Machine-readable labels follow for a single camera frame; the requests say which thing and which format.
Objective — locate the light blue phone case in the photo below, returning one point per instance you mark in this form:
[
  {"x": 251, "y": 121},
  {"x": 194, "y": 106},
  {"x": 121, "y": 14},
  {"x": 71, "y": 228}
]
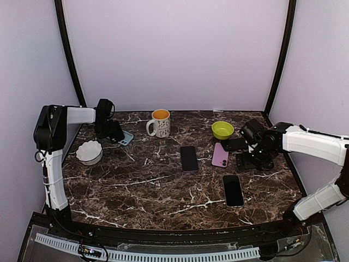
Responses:
[{"x": 128, "y": 137}]

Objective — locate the white scalloped bowl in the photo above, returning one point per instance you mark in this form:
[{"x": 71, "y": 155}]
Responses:
[{"x": 89, "y": 153}]

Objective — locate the white slotted cable duct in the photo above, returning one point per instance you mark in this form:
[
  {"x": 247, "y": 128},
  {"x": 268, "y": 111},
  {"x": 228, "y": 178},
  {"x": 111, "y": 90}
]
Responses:
[{"x": 92, "y": 253}]

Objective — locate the pink phone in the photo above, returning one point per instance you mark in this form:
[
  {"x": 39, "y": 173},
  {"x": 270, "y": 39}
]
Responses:
[{"x": 220, "y": 156}]

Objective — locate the green bowl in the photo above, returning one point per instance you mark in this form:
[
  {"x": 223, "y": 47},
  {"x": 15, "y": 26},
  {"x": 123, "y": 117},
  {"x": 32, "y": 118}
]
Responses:
[{"x": 222, "y": 130}]

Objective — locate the black frame post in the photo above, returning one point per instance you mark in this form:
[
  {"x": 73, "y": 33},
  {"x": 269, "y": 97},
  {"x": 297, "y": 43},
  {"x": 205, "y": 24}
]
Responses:
[
  {"x": 291, "y": 10},
  {"x": 68, "y": 52}
]

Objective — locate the black front table rail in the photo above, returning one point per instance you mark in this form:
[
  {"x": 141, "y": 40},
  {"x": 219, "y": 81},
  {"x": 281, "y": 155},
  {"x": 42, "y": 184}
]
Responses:
[{"x": 261, "y": 234}]

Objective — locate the black phone purple edge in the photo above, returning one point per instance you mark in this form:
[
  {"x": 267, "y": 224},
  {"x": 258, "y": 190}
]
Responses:
[{"x": 188, "y": 159}]

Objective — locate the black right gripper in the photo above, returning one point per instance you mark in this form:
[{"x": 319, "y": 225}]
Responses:
[{"x": 268, "y": 164}]

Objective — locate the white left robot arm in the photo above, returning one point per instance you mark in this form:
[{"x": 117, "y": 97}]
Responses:
[{"x": 50, "y": 136}]

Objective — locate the black phone case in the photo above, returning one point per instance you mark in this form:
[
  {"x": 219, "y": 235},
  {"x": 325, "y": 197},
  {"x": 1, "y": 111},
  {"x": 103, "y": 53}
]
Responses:
[{"x": 232, "y": 145}]

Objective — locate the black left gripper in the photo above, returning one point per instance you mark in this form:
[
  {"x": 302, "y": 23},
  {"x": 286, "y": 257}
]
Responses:
[{"x": 104, "y": 135}]

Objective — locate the white mug orange inside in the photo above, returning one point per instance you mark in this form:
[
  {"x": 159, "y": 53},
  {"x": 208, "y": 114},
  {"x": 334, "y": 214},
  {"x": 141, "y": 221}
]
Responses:
[{"x": 159, "y": 125}]

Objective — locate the black right frame post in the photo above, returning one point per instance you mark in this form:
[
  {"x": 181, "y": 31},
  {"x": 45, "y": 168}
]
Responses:
[{"x": 291, "y": 10}]

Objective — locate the black left frame post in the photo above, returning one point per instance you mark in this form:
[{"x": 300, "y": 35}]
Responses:
[{"x": 68, "y": 52}]

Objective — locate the clear magsafe phone case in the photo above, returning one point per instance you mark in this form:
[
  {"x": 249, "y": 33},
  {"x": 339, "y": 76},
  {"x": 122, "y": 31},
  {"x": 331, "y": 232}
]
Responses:
[{"x": 234, "y": 206}]

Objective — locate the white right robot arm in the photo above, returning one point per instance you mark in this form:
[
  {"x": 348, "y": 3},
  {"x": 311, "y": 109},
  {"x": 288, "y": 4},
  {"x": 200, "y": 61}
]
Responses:
[{"x": 266, "y": 143}]

